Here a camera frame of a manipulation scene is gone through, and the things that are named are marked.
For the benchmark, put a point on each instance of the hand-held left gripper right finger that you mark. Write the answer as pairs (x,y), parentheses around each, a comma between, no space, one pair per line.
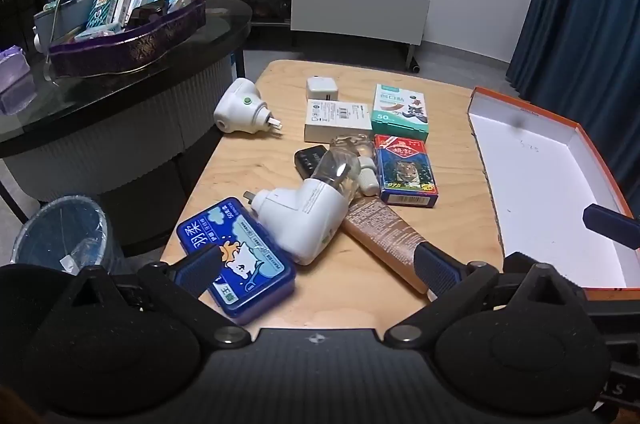
(435,269)

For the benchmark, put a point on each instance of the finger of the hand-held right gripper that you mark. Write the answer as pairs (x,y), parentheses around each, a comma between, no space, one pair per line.
(612,224)

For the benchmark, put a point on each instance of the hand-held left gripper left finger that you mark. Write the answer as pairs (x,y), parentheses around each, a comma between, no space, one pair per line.
(200,266)

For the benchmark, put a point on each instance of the blue dental floss box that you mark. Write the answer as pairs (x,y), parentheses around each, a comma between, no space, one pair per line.
(235,254)

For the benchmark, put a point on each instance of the brown cosmetic tube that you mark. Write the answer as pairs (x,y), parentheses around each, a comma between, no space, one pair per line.
(380,229)

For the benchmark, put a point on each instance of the orange cardboard box lid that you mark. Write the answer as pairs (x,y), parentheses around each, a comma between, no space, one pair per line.
(545,184)

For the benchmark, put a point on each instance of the tiger playing card box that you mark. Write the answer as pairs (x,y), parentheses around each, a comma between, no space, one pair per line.
(405,174)

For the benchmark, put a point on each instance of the white elbow-shaped plug-in vaporizer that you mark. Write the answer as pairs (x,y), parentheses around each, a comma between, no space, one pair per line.
(310,219)

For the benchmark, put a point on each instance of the small clear plastic case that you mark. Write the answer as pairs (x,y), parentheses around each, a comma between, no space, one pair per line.
(357,146)

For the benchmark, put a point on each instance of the green bandage box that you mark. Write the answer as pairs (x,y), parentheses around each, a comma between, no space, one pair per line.
(400,114)

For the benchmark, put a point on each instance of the white round plug-in vaporizer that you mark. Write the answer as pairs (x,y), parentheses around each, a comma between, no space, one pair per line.
(240,104)

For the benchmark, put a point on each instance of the white adapter carton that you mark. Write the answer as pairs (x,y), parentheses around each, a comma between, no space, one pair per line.
(335,119)

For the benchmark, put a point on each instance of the white cube charger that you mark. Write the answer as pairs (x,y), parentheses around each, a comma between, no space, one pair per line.
(320,89)

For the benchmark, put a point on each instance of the small white bottle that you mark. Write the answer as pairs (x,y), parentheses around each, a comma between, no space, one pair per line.
(370,181)

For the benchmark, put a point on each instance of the blue trash bin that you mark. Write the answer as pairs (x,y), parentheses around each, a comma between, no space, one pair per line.
(55,229)

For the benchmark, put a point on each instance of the small black device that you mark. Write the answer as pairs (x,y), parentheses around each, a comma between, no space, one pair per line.
(307,159)

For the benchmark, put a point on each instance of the black glass table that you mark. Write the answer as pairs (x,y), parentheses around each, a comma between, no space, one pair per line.
(125,89)

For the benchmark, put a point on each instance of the blue curtain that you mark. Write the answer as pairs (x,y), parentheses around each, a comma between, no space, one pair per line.
(575,29)

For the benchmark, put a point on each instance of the purple tray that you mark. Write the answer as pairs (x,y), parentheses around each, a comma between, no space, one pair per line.
(130,49)

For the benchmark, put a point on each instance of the purple tissue pack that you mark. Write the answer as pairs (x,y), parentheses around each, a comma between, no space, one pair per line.
(15,79)

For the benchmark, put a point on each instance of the white television cabinet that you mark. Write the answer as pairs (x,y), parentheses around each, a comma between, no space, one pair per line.
(360,14)

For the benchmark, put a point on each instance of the pile of medicine boxes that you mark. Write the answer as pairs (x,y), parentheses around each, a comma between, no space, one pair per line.
(115,1)

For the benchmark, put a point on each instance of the clear plastic organizer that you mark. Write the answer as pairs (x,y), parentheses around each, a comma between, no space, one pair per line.
(60,16)

